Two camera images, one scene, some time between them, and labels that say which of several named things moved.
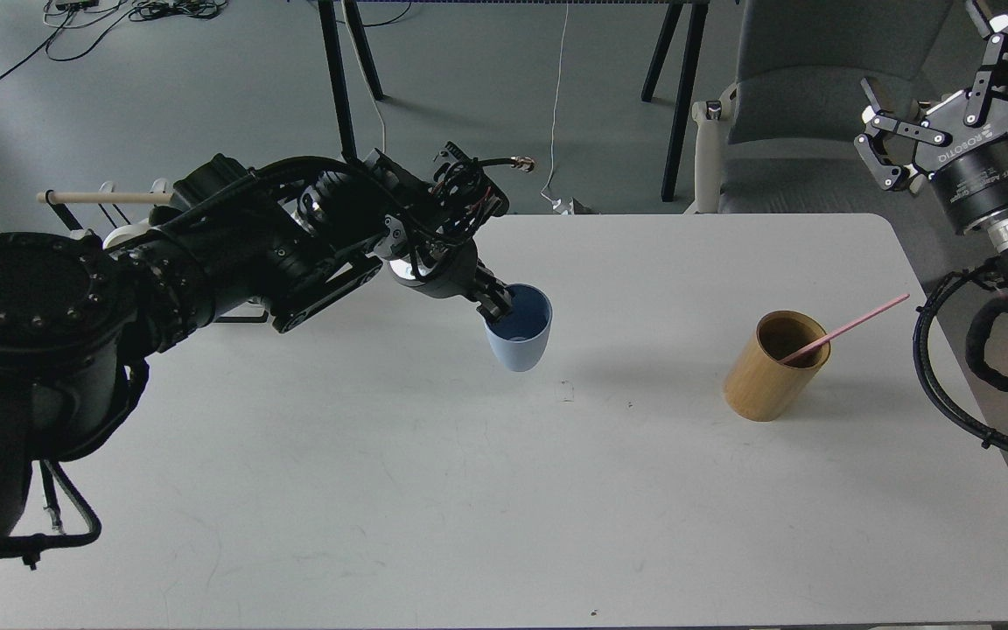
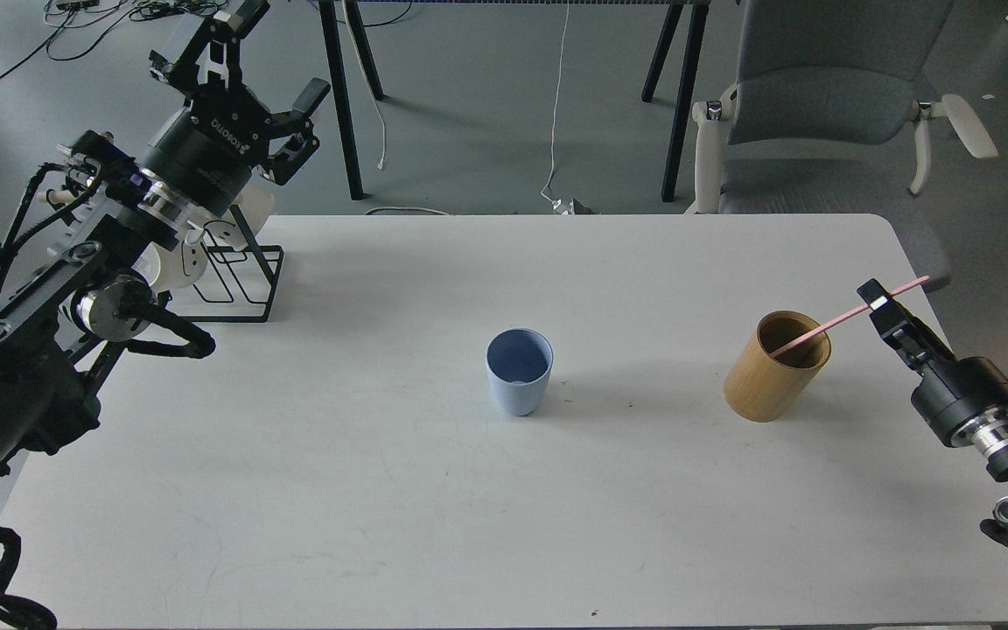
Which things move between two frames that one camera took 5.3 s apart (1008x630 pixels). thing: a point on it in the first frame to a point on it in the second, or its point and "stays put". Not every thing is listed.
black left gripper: (449, 266) to (204, 157)
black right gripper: (990, 171) to (968, 402)
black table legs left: (346, 137) stays put
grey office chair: (783, 140) stays put
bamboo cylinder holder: (760, 388) stays put
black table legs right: (696, 27) stays put
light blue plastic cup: (520, 339) to (519, 360)
